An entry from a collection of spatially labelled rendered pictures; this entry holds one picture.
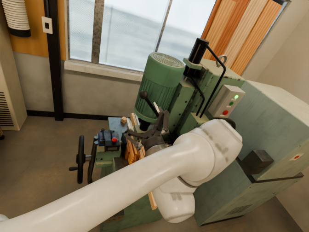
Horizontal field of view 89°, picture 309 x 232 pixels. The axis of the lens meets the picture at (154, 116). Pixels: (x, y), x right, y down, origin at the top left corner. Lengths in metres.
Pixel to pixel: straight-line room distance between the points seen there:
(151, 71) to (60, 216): 0.58
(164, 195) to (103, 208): 0.21
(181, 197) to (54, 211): 0.27
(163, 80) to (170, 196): 0.45
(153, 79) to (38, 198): 1.57
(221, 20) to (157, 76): 1.62
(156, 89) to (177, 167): 0.49
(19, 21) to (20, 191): 1.49
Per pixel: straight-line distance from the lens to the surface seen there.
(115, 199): 0.26
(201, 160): 0.33
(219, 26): 2.22
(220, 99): 0.84
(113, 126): 1.18
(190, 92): 0.81
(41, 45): 2.13
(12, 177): 2.10
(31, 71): 2.30
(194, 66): 0.78
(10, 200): 1.98
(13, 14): 1.93
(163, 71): 0.68
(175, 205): 0.44
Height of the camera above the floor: 1.71
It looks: 35 degrees down
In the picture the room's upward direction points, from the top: 21 degrees clockwise
